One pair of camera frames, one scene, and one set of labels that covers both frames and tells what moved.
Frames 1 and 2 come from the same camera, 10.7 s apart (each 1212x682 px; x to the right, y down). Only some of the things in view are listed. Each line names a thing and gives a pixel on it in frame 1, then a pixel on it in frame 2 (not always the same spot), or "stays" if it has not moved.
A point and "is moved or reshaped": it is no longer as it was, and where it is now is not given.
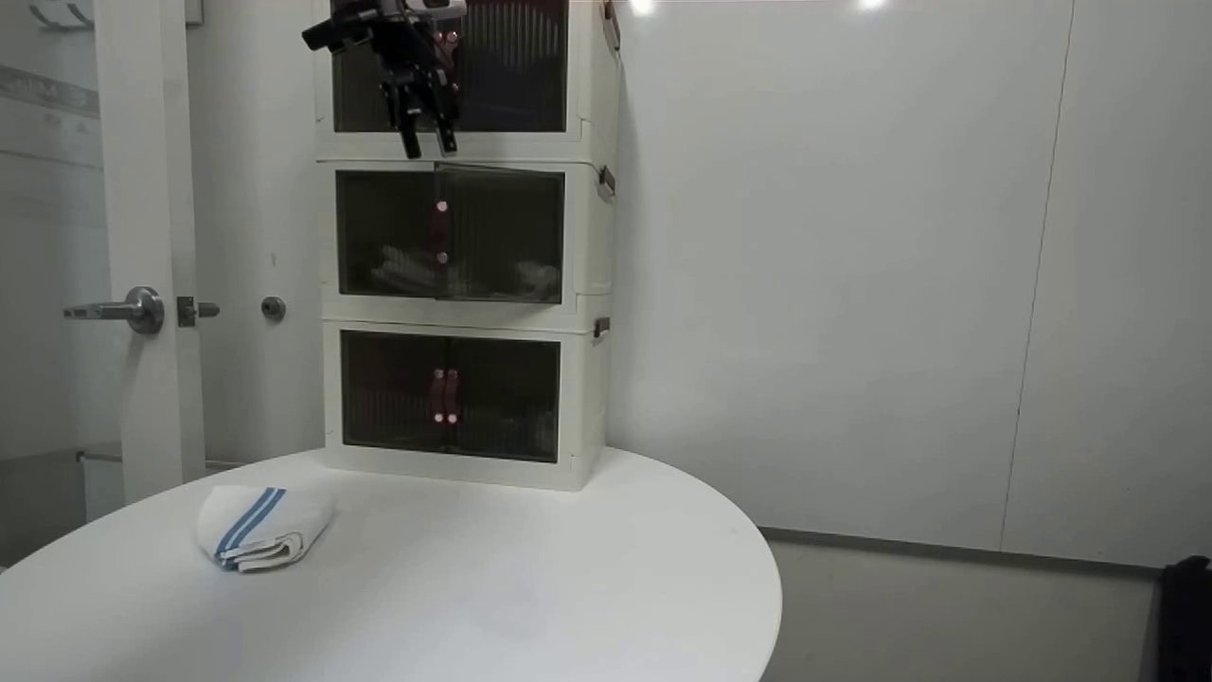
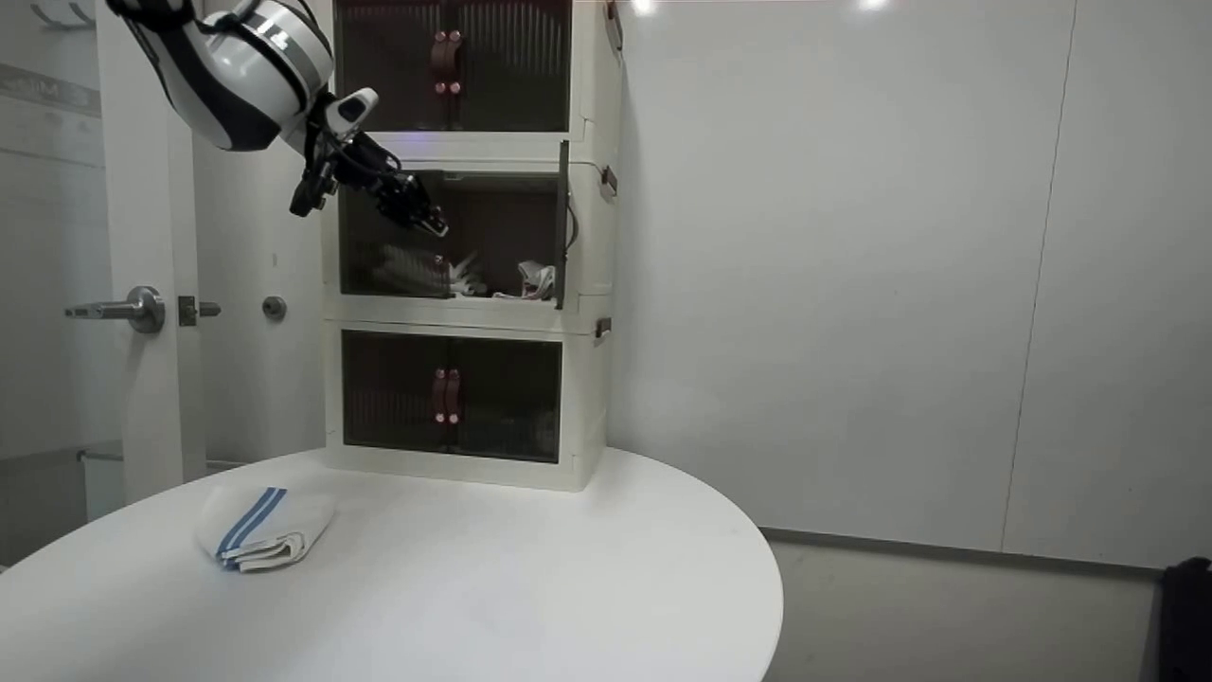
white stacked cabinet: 467,295 stays
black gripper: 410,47 → 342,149
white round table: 631,574 stays
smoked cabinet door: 505,236 is moved or reshaped
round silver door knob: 274,308 stays
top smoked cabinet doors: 516,68 stays
